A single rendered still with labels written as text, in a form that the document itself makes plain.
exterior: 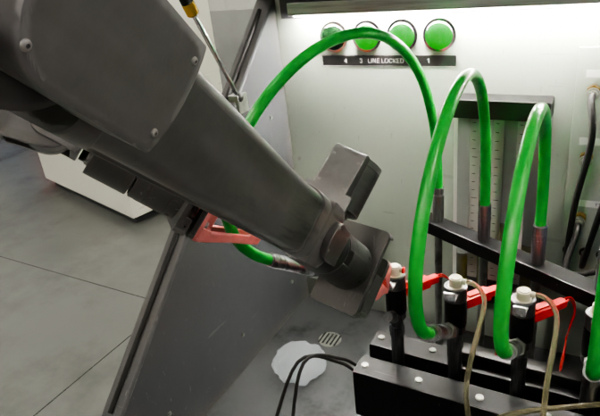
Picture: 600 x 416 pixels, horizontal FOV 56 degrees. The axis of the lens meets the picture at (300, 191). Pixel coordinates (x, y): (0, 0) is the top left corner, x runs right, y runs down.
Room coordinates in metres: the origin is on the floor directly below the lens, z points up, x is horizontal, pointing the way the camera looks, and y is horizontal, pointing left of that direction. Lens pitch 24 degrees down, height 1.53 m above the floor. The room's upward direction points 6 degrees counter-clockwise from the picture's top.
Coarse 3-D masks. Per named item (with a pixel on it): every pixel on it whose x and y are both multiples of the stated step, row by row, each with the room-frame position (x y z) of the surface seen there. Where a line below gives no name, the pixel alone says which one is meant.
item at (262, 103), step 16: (336, 32) 0.69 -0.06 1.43; (352, 32) 0.69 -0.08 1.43; (368, 32) 0.71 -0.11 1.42; (384, 32) 0.73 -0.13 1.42; (320, 48) 0.66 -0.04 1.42; (400, 48) 0.74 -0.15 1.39; (288, 64) 0.64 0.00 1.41; (304, 64) 0.65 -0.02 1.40; (416, 64) 0.76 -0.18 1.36; (272, 80) 0.63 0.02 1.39; (272, 96) 0.62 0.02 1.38; (432, 96) 0.78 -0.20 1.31; (256, 112) 0.60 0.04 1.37; (432, 112) 0.78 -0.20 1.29; (432, 128) 0.79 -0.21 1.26; (224, 224) 0.57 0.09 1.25; (256, 256) 0.58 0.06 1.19
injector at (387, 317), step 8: (392, 280) 0.61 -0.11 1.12; (400, 280) 0.61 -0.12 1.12; (400, 288) 0.61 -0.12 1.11; (392, 296) 0.61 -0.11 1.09; (400, 296) 0.61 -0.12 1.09; (392, 304) 0.61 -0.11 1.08; (400, 304) 0.61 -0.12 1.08; (384, 312) 0.60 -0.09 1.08; (392, 312) 0.60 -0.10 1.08; (400, 312) 0.61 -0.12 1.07; (392, 320) 0.60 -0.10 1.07; (400, 320) 0.61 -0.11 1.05; (392, 328) 0.62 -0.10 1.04; (400, 328) 0.62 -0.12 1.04; (392, 336) 0.62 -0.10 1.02; (400, 336) 0.62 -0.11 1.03; (392, 344) 0.62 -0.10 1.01; (400, 344) 0.62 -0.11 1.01; (392, 352) 0.62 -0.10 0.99; (400, 352) 0.62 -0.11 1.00; (392, 360) 0.63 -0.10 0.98; (400, 360) 0.62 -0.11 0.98
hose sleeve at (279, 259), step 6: (276, 258) 0.60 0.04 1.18; (282, 258) 0.61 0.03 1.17; (288, 258) 0.62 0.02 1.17; (276, 264) 0.60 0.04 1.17; (282, 264) 0.60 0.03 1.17; (288, 264) 0.61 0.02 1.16; (294, 264) 0.61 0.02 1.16; (300, 264) 0.62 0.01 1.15; (288, 270) 0.61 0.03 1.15; (294, 270) 0.61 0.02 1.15; (300, 270) 0.62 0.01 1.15; (306, 270) 0.62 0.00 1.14
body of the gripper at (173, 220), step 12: (144, 180) 0.54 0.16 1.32; (132, 192) 0.54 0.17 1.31; (144, 192) 0.54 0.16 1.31; (156, 192) 0.54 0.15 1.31; (168, 192) 0.54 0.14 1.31; (144, 204) 0.55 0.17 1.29; (156, 204) 0.55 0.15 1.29; (168, 204) 0.54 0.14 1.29; (180, 204) 0.54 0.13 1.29; (192, 204) 0.53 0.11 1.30; (168, 216) 0.55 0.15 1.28; (180, 216) 0.52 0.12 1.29; (180, 228) 0.52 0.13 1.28
